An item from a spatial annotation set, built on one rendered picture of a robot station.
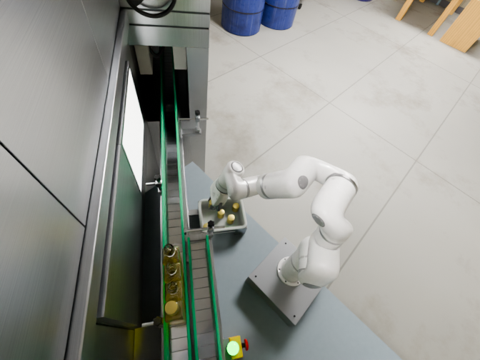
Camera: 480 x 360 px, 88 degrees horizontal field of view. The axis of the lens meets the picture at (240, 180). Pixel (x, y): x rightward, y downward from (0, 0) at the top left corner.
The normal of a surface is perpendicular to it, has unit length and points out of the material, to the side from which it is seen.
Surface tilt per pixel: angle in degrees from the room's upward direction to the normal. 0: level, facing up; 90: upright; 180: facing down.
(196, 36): 90
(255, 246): 0
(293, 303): 1
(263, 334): 0
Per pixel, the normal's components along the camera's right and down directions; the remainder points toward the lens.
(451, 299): 0.14, -0.54
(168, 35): 0.18, 0.84
